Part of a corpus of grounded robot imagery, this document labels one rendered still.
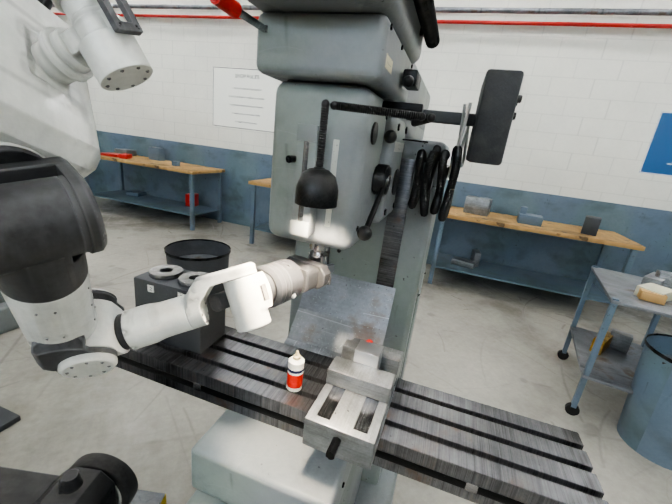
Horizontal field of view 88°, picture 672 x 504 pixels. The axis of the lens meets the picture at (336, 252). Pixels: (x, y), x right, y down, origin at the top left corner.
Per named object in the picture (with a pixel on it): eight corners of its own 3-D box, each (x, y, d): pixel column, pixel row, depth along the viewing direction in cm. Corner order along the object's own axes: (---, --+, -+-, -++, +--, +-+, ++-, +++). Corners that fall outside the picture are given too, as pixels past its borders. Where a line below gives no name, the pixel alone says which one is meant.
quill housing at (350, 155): (351, 255, 71) (374, 83, 61) (261, 236, 76) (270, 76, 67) (372, 235, 88) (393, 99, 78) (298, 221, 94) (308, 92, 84)
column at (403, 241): (371, 522, 149) (450, 142, 101) (273, 480, 161) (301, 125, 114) (392, 435, 195) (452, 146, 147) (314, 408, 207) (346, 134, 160)
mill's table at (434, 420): (602, 552, 67) (617, 523, 65) (110, 365, 101) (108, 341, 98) (567, 457, 88) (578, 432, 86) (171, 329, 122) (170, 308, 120)
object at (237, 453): (325, 551, 72) (332, 510, 69) (188, 487, 82) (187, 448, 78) (376, 398, 118) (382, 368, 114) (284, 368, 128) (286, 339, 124)
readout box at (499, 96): (506, 166, 83) (531, 70, 77) (466, 161, 86) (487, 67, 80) (497, 164, 102) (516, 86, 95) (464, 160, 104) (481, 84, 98)
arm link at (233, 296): (283, 258, 69) (240, 272, 60) (298, 309, 70) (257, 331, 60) (246, 268, 76) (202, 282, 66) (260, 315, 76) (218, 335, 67)
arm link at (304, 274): (333, 259, 77) (300, 271, 67) (328, 298, 80) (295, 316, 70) (290, 245, 83) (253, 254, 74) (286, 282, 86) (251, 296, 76)
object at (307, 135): (307, 237, 69) (317, 125, 62) (289, 234, 70) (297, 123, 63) (315, 233, 72) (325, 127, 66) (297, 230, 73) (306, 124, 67)
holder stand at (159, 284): (200, 354, 98) (199, 289, 91) (136, 335, 103) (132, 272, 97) (225, 334, 109) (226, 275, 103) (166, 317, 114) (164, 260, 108)
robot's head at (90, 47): (74, 95, 42) (132, 59, 41) (20, 8, 40) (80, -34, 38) (111, 101, 49) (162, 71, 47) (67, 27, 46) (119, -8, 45)
